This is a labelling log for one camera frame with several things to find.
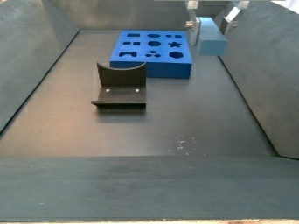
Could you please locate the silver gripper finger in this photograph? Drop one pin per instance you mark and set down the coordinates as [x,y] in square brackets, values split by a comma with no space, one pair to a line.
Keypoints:
[239,5]
[192,23]

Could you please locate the light blue rectangular block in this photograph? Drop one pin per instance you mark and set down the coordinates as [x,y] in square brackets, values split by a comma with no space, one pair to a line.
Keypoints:
[212,42]

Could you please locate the blue foam shape board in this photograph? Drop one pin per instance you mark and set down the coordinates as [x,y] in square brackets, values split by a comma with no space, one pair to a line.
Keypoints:
[162,49]

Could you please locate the black curved fixture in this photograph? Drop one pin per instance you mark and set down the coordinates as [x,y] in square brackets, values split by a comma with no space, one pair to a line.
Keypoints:
[122,86]

